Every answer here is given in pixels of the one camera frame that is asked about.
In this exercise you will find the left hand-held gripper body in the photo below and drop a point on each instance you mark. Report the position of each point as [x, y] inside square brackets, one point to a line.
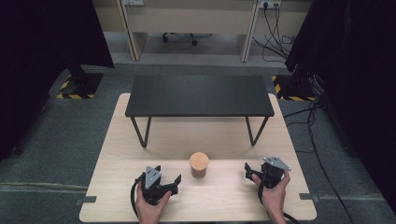
[152, 179]

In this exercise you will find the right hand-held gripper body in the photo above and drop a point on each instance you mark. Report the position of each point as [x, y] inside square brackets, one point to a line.
[274, 170]

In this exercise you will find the person's right hand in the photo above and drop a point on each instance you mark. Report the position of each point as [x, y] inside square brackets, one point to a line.
[275, 199]

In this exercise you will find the person's left hand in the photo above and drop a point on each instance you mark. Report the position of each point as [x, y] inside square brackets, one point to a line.
[149, 210]

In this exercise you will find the grey tape strip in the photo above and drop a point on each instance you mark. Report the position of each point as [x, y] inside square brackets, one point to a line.
[308, 196]
[87, 199]

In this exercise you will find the black stand with striped base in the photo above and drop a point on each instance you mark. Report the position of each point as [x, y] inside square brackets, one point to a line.
[81, 85]
[294, 90]

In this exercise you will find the black low shelf table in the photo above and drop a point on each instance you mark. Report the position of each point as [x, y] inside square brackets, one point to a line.
[199, 95]

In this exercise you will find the dark curtain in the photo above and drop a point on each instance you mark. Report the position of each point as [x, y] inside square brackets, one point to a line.
[40, 56]
[358, 77]

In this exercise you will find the black office chair base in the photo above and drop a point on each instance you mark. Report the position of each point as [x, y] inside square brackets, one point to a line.
[180, 37]

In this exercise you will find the white wall power outlet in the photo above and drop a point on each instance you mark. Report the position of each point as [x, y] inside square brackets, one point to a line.
[269, 3]

